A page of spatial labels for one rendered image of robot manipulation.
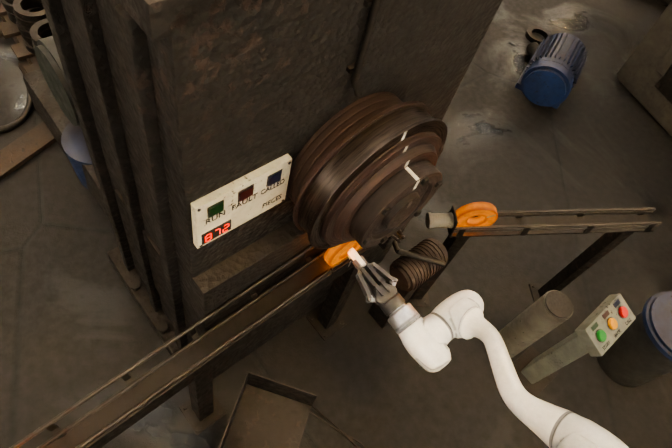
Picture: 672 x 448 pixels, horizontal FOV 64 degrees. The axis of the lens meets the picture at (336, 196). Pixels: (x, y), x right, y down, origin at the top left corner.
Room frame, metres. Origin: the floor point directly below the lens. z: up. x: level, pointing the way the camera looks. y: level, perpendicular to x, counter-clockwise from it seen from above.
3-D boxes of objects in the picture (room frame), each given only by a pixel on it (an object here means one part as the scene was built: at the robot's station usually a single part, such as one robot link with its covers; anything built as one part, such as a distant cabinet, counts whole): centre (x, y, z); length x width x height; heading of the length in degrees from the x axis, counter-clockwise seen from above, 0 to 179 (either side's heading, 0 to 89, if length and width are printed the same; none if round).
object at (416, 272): (1.08, -0.38, 0.27); 0.22 x 0.13 x 0.53; 144
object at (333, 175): (0.89, -0.08, 1.11); 0.47 x 0.06 x 0.47; 144
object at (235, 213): (0.68, 0.21, 1.15); 0.26 x 0.02 x 0.18; 144
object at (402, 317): (0.72, -0.31, 0.73); 0.09 x 0.06 x 0.09; 144
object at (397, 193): (0.83, -0.16, 1.11); 0.28 x 0.06 x 0.28; 144
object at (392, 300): (0.77, -0.25, 0.73); 0.09 x 0.08 x 0.07; 54
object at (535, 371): (1.01, -1.07, 0.31); 0.24 x 0.16 x 0.62; 144
